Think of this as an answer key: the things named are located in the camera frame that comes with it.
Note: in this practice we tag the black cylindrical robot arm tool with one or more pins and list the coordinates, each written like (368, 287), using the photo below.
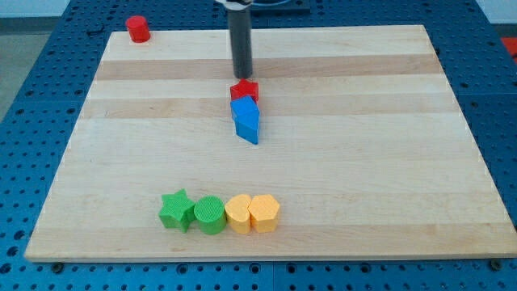
(239, 25)

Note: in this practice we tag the wooden board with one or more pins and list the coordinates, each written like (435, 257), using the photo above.
(361, 141)

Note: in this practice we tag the blue triangle block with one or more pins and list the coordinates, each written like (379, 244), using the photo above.
(247, 127)

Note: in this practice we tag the blue cube block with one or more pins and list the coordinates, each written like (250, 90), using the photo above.
(243, 106)

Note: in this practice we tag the red star block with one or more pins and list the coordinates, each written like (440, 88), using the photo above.
(244, 88)

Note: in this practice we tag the yellow hexagon block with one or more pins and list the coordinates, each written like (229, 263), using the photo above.
(264, 213)

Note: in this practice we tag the yellow heart block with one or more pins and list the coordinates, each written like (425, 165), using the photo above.
(237, 213)

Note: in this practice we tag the green cylinder block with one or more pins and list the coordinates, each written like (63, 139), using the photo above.
(210, 214)

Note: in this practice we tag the green star block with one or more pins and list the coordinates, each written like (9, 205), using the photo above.
(177, 211)

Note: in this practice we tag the red cylinder block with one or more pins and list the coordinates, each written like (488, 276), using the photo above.
(138, 28)

